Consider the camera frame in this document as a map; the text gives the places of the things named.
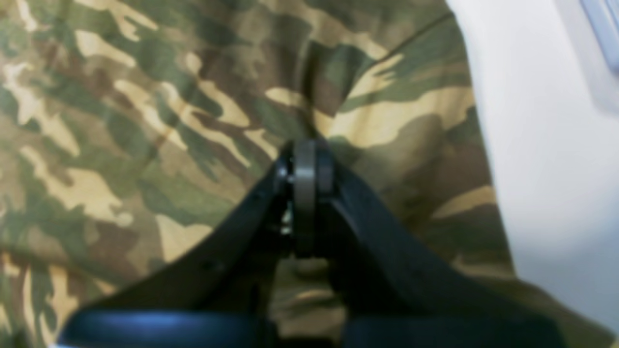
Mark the camouflage t-shirt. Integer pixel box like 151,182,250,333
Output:
0,0,618,348

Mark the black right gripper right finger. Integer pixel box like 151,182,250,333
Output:
314,141,566,348

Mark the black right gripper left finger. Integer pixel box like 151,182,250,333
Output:
58,140,318,348

